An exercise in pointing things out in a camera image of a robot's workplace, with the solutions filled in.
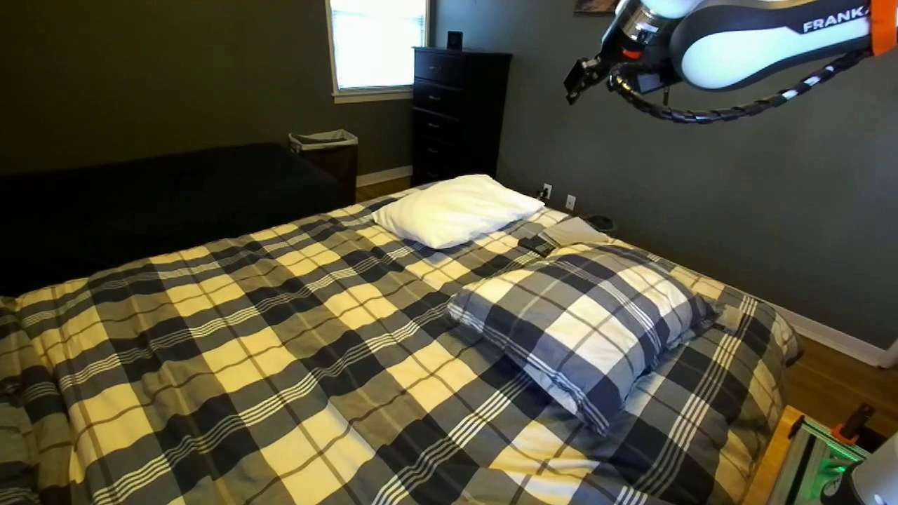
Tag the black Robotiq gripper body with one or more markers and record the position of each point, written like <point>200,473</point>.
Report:
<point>587,78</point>

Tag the large checkered pillow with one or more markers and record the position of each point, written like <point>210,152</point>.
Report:
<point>586,323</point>

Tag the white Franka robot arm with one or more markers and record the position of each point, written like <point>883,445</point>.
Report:
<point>748,44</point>

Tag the white pillow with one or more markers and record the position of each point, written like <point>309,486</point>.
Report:
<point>458,211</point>

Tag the checkered duvet cover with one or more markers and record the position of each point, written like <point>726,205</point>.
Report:
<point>282,354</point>

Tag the black dresser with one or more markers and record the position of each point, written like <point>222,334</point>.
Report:
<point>462,116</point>

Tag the small black box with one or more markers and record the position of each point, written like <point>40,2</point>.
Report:
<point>455,40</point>

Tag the bright window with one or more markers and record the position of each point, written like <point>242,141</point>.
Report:
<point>381,44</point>

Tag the brown hamper with liner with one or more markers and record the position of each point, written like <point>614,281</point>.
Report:
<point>326,156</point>

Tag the dark daybed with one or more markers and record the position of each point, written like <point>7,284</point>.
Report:
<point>158,211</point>

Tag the grey rounded cover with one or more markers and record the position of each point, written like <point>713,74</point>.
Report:
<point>879,478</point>

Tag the white wall outlet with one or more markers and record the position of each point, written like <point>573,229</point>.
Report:
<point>572,204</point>
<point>545,193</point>

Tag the teal metal frame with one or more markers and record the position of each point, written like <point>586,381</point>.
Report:
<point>824,464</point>

